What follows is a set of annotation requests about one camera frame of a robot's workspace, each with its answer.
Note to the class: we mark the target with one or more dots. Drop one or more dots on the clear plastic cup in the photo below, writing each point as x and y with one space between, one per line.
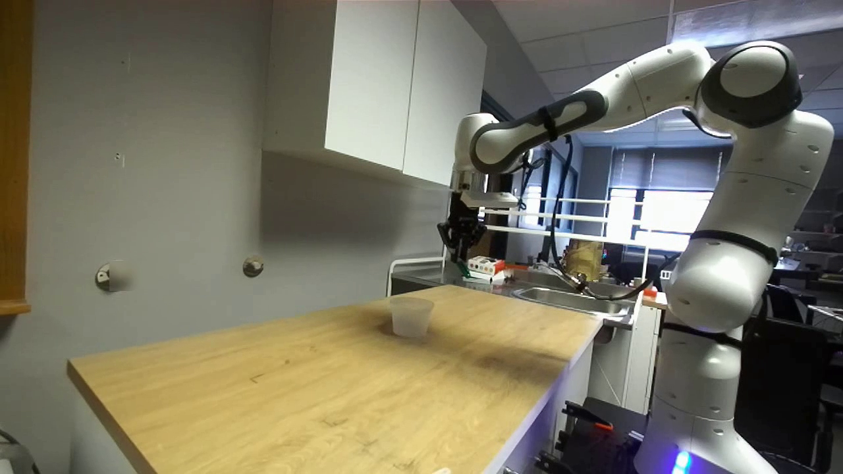
410 318

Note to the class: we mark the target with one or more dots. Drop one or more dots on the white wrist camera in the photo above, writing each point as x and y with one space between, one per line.
492 199

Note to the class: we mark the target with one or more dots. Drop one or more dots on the white wall cabinet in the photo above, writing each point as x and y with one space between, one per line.
374 86

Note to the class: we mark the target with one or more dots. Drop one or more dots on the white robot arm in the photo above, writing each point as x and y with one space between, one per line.
752 95

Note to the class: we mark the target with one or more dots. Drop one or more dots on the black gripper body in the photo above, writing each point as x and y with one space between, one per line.
463 230

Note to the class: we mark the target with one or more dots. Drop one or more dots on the round wall knob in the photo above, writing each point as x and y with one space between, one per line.
114 277
251 268

